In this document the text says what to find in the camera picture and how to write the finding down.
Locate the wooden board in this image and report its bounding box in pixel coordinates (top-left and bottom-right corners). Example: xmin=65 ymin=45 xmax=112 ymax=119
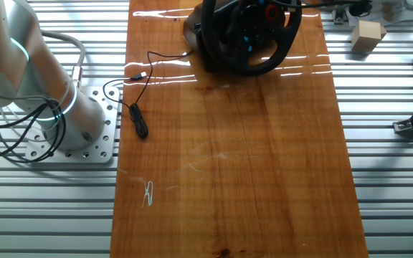
xmin=109 ymin=0 xmax=369 ymax=258

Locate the black wheel base housing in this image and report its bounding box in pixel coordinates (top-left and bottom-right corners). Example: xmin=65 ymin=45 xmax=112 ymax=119
xmin=183 ymin=6 xmax=214 ymax=72

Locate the small aluminium bracket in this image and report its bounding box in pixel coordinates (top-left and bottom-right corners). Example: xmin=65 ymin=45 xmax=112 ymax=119
xmin=392 ymin=120 xmax=413 ymax=136

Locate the black base cable bundle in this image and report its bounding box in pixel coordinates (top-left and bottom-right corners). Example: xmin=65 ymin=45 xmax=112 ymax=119
xmin=0 ymin=98 xmax=67 ymax=164

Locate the black steering wheel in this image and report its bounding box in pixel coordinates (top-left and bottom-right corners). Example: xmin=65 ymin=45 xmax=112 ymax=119
xmin=201 ymin=0 xmax=303 ymax=77

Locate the grey conduit with connector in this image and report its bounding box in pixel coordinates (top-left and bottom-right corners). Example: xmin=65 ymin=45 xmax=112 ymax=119
xmin=39 ymin=30 xmax=87 ymax=89

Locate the small wooden block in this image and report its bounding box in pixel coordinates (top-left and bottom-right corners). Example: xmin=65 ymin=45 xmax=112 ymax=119
xmin=351 ymin=19 xmax=388 ymax=53

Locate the metal corner bracket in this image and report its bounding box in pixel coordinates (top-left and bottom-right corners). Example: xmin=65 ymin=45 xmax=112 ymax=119
xmin=331 ymin=7 xmax=348 ymax=25

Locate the black USB cable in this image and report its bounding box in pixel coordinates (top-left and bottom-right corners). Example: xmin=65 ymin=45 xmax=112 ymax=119
xmin=102 ymin=49 xmax=193 ymax=140

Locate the silver robot mounting plate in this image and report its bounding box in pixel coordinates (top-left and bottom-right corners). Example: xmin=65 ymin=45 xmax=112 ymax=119
xmin=25 ymin=85 xmax=121 ymax=165

